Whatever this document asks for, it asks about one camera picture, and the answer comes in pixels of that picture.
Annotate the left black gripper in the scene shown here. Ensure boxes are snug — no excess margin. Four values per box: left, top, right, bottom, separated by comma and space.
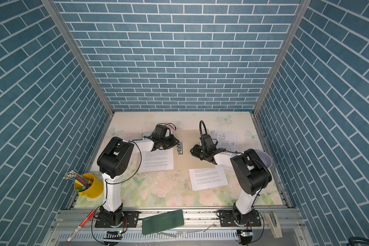
159, 134, 180, 149

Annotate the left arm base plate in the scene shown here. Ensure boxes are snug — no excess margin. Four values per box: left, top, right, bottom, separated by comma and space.
94, 211, 139, 228

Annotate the technical drawing sheet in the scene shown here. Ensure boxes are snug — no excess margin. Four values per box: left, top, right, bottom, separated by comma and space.
210, 130, 239, 152

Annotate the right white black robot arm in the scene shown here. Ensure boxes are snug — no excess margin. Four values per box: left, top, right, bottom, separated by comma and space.
190, 134, 273, 216

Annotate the coloured pencils bundle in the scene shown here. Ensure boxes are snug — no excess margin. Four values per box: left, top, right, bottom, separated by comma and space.
64, 170, 92, 192

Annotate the printed text sheet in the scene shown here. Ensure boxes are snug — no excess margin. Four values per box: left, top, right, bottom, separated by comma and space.
189, 168, 228, 191
135, 137, 174, 173

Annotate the green phone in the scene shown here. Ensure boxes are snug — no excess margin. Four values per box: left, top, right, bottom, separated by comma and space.
142, 210, 184, 235

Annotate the red white marker pen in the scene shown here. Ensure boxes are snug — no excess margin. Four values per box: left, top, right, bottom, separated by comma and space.
66, 210, 95, 243

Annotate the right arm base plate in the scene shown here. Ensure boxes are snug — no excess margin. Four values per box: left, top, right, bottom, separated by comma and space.
216, 210, 261, 227

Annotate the beige paper folder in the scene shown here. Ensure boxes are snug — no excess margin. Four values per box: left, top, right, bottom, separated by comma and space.
172, 130, 215, 171

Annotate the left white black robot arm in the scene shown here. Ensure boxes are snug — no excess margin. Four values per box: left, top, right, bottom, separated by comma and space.
97, 123, 179, 215

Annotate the yellow pencil cup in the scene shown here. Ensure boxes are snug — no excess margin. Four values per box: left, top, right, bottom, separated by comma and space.
74, 173, 104, 199

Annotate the metal folder clip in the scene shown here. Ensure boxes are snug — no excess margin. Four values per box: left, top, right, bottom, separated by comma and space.
177, 142, 183, 155

